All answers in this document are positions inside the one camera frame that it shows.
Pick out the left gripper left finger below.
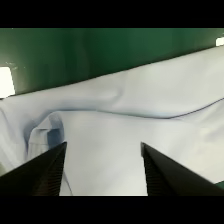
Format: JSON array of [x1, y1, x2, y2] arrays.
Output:
[[0, 141, 68, 197]]

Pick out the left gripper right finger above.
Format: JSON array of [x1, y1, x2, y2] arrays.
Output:
[[140, 141, 224, 197]]

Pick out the light blue shirt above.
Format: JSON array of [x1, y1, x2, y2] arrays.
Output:
[[0, 45, 224, 197]]

